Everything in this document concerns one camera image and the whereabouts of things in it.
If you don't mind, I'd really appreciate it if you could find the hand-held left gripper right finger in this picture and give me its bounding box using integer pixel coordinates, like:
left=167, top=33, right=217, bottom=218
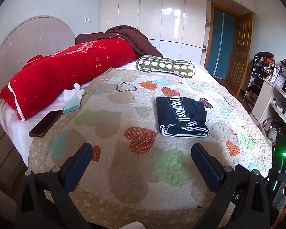
left=191, top=143, right=278, bottom=229

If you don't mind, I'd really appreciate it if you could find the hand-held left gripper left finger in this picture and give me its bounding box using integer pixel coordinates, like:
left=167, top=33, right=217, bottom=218
left=15, top=143, right=93, bottom=229

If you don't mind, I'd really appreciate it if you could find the navy striped shirt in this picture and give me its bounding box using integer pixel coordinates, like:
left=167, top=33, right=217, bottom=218
left=156, top=97, right=210, bottom=138

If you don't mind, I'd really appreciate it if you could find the pink bag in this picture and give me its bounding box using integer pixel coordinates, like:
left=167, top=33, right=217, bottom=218
left=262, top=118, right=280, bottom=134

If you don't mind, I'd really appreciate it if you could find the dark smartphone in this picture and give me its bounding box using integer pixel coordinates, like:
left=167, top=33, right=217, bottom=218
left=29, top=110, right=63, bottom=138

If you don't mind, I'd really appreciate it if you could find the heart patterned quilt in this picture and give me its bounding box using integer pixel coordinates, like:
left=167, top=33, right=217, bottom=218
left=28, top=67, right=273, bottom=222

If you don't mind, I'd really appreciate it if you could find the teal folded cloth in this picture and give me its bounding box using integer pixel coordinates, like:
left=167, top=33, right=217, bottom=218
left=63, top=99, right=81, bottom=114

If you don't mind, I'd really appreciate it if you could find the white desk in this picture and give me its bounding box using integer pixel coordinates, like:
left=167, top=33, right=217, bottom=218
left=251, top=78, right=286, bottom=148

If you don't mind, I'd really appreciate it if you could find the white and teal cloth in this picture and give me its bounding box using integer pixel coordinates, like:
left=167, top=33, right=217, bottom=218
left=63, top=83, right=85, bottom=104

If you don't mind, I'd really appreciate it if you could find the white bed sheet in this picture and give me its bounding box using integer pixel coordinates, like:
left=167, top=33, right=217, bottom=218
left=0, top=57, right=211, bottom=167

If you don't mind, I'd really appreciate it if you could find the white shoe rack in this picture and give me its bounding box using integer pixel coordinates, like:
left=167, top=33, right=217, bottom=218
left=243, top=52, right=276, bottom=112

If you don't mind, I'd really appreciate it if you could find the dark ornate table clock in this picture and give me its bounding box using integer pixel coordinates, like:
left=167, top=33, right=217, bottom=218
left=279, top=58, right=286, bottom=86

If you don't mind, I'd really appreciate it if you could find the red folded blanket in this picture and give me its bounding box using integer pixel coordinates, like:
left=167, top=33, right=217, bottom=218
left=0, top=38, right=140, bottom=121

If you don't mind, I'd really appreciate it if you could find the green patterned bolster pillow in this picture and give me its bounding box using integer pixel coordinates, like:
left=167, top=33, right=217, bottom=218
left=136, top=55, right=196, bottom=79

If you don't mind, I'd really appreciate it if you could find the wooden door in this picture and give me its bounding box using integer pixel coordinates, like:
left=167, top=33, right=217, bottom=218
left=225, top=12, right=254, bottom=95

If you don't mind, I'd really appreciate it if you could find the blue door curtain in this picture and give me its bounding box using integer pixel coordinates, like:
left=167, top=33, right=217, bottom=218
left=206, top=7, right=236, bottom=80

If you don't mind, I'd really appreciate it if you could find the round beige headboard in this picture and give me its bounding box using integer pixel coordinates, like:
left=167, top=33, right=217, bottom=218
left=0, top=15, right=76, bottom=101

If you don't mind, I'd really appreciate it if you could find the maroon blanket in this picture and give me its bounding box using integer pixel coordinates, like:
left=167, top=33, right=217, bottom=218
left=75, top=25, right=164, bottom=58

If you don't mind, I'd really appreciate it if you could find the white glossy wardrobe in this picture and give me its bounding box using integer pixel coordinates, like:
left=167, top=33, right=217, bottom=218
left=100, top=0, right=258, bottom=65

